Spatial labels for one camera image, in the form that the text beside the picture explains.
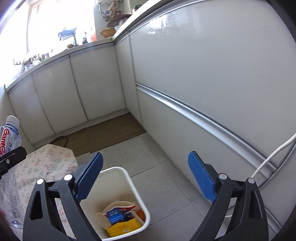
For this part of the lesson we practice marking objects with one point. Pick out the hanging wooden utensils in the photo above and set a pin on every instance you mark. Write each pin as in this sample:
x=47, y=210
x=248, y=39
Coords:
x=111, y=10

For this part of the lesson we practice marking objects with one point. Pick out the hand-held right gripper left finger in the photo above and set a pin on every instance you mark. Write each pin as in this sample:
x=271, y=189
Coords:
x=90, y=176

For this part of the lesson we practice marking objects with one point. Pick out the white plastic bin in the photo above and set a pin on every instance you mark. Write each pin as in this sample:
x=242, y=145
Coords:
x=120, y=185

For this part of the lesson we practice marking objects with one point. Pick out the white kitchen countertop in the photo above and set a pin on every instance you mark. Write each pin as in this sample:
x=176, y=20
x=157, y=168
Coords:
x=92, y=45

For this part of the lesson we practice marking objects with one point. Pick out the brown cutting board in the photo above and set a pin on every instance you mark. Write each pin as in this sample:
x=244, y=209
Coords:
x=119, y=20

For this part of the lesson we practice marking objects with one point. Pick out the wall socket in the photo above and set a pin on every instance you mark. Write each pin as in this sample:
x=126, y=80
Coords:
x=118, y=13

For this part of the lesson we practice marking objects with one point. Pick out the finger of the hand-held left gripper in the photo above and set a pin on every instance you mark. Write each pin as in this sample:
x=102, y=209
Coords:
x=11, y=160

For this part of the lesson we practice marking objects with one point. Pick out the wicker basket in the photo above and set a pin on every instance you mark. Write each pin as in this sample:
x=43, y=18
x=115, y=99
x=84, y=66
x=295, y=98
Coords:
x=107, y=33

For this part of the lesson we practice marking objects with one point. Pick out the yellow snack packet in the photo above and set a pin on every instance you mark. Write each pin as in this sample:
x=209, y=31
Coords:
x=124, y=229

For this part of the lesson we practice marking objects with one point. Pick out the window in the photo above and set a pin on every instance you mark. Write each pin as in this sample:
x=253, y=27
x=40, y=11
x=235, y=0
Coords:
x=60, y=20

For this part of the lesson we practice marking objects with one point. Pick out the black hook rack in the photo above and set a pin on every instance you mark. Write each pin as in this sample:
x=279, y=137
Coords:
x=17, y=62

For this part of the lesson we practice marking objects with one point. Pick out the red liquid bottle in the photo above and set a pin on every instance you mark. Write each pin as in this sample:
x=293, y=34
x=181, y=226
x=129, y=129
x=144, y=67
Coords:
x=93, y=34

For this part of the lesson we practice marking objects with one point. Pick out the white water heater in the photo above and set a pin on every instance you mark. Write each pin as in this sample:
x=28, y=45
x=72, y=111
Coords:
x=101, y=1

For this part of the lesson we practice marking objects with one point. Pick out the small brown floor mat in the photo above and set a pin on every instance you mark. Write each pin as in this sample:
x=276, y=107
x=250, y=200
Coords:
x=77, y=141

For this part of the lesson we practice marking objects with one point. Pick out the red instant noodle cup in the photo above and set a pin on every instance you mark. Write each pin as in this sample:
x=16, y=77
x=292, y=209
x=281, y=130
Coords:
x=101, y=216

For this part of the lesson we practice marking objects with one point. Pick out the white cabinet door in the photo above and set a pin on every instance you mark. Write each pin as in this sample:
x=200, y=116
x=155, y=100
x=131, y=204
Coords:
x=127, y=78
x=30, y=109
x=59, y=92
x=97, y=78

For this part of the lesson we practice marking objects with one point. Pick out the large brown floor mat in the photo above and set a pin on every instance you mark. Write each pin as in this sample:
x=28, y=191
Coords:
x=115, y=132

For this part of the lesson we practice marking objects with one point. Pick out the round woven mat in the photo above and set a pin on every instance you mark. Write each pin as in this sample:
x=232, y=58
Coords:
x=59, y=141

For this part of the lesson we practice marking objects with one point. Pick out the blue rack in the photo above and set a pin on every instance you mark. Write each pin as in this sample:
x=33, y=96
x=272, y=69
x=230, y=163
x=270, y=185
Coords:
x=67, y=33

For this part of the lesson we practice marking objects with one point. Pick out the clear plastic bottle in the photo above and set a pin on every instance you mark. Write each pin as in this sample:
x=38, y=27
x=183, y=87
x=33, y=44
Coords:
x=10, y=139

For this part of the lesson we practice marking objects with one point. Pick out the orange peel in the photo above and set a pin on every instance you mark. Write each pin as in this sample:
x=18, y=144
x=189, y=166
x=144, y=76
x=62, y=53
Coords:
x=141, y=215

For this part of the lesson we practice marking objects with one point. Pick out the floral tablecloth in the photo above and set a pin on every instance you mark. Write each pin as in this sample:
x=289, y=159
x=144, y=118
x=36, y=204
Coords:
x=46, y=162

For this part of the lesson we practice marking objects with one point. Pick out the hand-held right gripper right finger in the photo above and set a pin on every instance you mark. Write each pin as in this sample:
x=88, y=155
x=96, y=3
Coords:
x=203, y=178

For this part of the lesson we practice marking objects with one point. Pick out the blue paper box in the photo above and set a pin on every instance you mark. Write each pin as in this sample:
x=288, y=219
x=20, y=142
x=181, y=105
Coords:
x=115, y=215

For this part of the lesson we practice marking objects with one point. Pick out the cluster of glass jars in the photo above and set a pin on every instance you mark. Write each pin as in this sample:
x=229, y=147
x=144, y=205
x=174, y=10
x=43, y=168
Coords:
x=37, y=59

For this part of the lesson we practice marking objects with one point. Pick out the dark blue snack wrapper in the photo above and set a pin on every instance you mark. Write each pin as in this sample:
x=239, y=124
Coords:
x=129, y=216

